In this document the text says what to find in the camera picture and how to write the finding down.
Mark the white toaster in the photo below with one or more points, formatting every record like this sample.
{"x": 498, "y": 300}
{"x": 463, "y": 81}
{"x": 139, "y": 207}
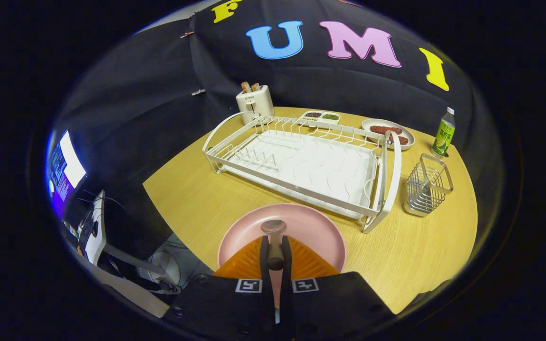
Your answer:
{"x": 256, "y": 104}

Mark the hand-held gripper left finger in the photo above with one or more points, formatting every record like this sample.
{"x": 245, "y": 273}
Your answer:
{"x": 263, "y": 255}

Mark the brown sausage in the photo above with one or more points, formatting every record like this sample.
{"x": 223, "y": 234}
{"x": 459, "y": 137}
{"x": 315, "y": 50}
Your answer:
{"x": 386, "y": 129}
{"x": 400, "y": 139}

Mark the lit computer monitor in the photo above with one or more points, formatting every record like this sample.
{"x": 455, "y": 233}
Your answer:
{"x": 67, "y": 170}

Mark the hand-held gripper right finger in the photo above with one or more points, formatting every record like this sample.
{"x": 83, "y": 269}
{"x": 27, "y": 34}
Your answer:
{"x": 288, "y": 258}

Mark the green label drink bottle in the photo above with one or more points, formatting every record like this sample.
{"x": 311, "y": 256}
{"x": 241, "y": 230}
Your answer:
{"x": 443, "y": 135}

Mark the white plate with sausages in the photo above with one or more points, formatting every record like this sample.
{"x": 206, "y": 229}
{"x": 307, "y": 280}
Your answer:
{"x": 372, "y": 124}

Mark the copper coloured clip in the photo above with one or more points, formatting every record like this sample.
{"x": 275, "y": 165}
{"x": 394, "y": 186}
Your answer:
{"x": 187, "y": 34}

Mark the white divided seasoning dish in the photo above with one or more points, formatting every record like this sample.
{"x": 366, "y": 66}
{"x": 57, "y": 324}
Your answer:
{"x": 320, "y": 117}

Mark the grey round stand base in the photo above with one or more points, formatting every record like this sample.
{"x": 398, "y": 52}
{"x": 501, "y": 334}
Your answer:
{"x": 161, "y": 267}

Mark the pink plate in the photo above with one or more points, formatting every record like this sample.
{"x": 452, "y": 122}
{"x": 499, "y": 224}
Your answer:
{"x": 311, "y": 227}

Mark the silver metal clip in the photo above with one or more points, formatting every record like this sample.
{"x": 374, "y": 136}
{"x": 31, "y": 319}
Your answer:
{"x": 198, "y": 92}

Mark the black backdrop cloth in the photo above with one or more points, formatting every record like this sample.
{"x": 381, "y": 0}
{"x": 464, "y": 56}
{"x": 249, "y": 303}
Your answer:
{"x": 150, "y": 118}

